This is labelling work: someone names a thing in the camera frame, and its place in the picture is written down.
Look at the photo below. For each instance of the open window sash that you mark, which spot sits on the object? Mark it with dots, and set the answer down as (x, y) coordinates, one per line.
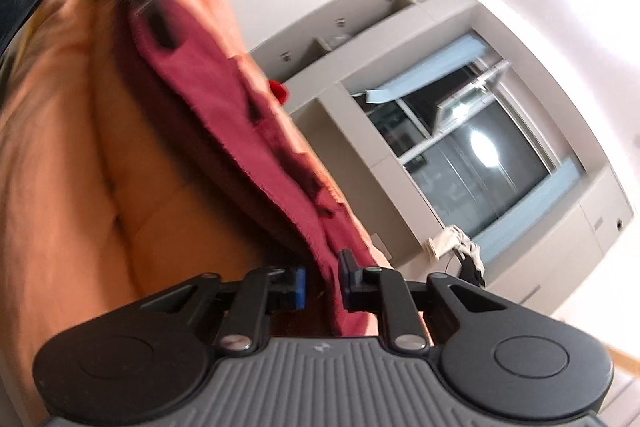
(470, 94)

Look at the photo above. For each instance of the light blue curtain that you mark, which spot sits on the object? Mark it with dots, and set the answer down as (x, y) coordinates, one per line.
(530, 217)
(430, 74)

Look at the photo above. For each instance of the orange blanket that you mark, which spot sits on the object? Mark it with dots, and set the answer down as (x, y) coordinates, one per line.
(75, 157)

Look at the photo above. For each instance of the dark red sweater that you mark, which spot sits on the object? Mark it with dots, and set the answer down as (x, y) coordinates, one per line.
(240, 117)

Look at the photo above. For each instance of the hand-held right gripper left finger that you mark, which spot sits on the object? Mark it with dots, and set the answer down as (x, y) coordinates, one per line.
(298, 288)

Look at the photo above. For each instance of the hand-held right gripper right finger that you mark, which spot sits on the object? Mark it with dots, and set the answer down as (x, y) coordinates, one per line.
(350, 292)

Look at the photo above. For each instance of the grey wardrobe with shelves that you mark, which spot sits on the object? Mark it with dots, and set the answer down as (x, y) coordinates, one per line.
(400, 22)

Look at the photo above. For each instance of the red plush thing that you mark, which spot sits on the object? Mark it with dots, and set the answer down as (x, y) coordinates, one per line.
(280, 92)

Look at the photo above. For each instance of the black garment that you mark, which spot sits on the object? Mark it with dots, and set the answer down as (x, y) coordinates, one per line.
(472, 269)

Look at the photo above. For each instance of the large window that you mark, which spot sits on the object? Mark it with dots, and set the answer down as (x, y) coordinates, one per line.
(480, 167)

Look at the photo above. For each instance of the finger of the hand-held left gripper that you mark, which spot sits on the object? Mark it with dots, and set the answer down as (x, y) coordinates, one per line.
(157, 27)

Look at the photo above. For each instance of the white plastic bag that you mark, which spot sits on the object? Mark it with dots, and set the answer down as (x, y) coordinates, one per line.
(337, 42)

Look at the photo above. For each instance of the grey wardrobe door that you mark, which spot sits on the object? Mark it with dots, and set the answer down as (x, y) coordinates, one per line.
(325, 32)

